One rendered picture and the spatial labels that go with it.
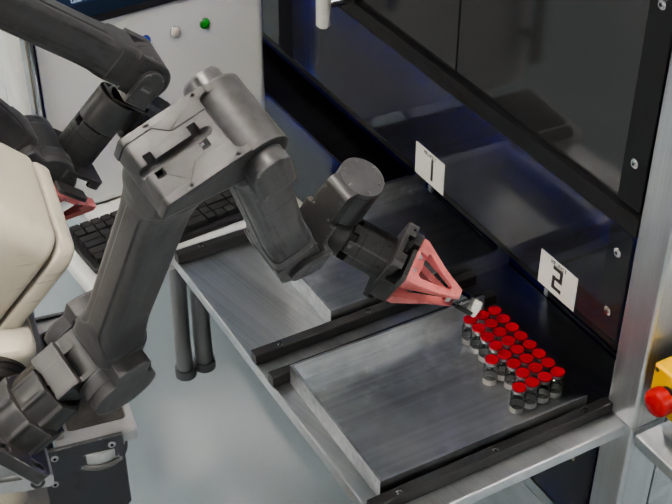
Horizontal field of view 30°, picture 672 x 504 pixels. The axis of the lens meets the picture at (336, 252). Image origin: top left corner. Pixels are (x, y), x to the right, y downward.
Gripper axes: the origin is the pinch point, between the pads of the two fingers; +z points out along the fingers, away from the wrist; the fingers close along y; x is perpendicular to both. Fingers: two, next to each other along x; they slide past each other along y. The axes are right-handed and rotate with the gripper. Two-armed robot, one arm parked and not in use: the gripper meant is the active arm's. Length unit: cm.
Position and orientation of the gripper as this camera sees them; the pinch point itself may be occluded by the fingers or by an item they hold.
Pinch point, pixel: (450, 295)
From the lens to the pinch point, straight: 153.4
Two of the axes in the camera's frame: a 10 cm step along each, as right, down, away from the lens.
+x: 3.7, -7.7, 5.2
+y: 3.4, -4.1, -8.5
